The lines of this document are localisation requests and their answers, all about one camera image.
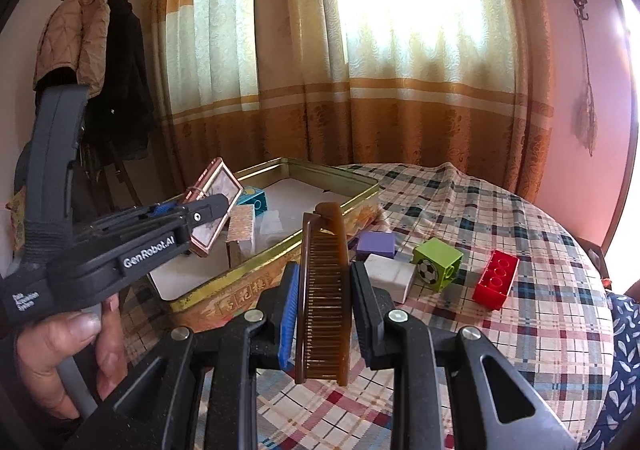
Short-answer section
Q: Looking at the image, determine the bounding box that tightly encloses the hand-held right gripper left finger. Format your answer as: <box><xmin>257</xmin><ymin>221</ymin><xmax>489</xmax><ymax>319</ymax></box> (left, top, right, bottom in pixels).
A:
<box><xmin>75</xmin><ymin>262</ymin><xmax>301</xmax><ymax>450</ymax></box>

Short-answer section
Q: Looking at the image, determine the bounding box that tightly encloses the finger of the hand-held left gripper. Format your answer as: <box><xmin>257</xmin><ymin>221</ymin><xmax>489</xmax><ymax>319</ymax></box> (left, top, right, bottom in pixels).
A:
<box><xmin>132</xmin><ymin>194</ymin><xmax>232</xmax><ymax>233</ymax></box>
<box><xmin>82</xmin><ymin>201</ymin><xmax>177</xmax><ymax>232</ymax></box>

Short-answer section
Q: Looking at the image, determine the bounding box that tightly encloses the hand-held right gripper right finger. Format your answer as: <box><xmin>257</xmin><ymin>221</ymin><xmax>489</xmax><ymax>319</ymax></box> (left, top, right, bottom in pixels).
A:
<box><xmin>350</xmin><ymin>261</ymin><xmax>578</xmax><ymax>450</ymax></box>

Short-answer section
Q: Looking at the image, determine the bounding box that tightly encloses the pink box with rubber band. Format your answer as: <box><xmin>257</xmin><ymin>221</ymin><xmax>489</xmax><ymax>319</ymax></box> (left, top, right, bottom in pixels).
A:
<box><xmin>182</xmin><ymin>157</ymin><xmax>244</xmax><ymax>258</ymax></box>

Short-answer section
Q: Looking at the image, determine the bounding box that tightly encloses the brown comb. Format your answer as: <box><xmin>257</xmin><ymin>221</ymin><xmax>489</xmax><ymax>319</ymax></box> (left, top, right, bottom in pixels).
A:
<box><xmin>294</xmin><ymin>202</ymin><xmax>351</xmax><ymax>387</ymax></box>

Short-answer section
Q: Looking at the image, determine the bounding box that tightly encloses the white block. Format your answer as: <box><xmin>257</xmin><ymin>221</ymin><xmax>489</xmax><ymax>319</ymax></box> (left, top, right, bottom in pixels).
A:
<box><xmin>364</xmin><ymin>253</ymin><xmax>417</xmax><ymax>305</ymax></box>

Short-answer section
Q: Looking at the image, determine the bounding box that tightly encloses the teal toy block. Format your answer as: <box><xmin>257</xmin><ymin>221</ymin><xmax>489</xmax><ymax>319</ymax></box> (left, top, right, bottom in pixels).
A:
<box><xmin>235</xmin><ymin>186</ymin><xmax>269</xmax><ymax>213</ymax></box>

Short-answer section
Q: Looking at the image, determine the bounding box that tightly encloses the purple toy block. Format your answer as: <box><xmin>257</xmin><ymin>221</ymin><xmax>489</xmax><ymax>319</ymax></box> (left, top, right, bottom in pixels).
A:
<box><xmin>356</xmin><ymin>230</ymin><xmax>397</xmax><ymax>263</ymax></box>

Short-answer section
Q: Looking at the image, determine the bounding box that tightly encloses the green football toy block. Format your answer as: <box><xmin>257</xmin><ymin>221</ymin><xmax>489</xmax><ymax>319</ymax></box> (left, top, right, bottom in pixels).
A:
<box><xmin>411</xmin><ymin>237</ymin><xmax>464</xmax><ymax>291</ymax></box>

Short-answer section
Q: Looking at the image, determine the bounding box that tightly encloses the gold tin box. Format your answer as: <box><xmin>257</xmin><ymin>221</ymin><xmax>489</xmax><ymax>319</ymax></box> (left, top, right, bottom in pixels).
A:
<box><xmin>145</xmin><ymin>157</ymin><xmax>383</xmax><ymax>331</ymax></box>

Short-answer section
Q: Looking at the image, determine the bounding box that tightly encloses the red toy brick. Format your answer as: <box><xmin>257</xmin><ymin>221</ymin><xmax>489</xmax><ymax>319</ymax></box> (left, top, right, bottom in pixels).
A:
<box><xmin>472</xmin><ymin>250</ymin><xmax>521</xmax><ymax>311</ymax></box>

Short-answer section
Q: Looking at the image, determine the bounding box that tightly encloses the person's left hand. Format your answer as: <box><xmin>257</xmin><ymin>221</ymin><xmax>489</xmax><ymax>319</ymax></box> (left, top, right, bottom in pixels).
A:
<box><xmin>15</xmin><ymin>292</ymin><xmax>123</xmax><ymax>420</ymax></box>

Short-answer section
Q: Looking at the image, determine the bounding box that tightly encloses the wooden coat stand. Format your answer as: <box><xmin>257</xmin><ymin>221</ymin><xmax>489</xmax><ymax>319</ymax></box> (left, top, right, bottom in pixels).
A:
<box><xmin>82</xmin><ymin>135</ymin><xmax>143</xmax><ymax>213</ymax></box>

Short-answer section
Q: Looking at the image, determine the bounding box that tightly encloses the colourful patterned cloth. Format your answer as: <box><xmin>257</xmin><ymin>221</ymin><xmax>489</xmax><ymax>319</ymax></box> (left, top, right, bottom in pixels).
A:
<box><xmin>6</xmin><ymin>182</ymin><xmax>27</xmax><ymax>253</ymax></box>

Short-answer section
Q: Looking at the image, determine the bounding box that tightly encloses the black hanging coat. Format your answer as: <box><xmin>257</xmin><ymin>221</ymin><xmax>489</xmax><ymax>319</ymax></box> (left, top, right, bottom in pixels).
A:
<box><xmin>75</xmin><ymin>0</ymin><xmax>158</xmax><ymax>171</ymax></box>

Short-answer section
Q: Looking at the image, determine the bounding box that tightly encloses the orange and cream curtain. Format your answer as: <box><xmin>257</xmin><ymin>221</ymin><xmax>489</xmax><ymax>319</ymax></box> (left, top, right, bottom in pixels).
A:
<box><xmin>150</xmin><ymin>0</ymin><xmax>556</xmax><ymax>211</ymax></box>

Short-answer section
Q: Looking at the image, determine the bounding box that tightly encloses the beige quilted jacket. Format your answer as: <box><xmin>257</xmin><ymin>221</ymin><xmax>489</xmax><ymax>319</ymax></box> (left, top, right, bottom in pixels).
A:
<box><xmin>32</xmin><ymin>0</ymin><xmax>112</xmax><ymax>95</ymax></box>

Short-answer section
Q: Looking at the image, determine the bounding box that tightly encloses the blue feather print cloth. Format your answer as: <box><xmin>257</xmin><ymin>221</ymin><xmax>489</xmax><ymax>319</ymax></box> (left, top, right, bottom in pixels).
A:
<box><xmin>582</xmin><ymin>292</ymin><xmax>640</xmax><ymax>450</ymax></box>

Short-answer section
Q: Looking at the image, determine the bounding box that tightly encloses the hanging tassel ornament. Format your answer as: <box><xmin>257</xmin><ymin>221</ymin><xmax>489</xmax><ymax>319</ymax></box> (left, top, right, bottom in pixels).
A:
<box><xmin>575</xmin><ymin>20</ymin><xmax>598</xmax><ymax>158</ymax></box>

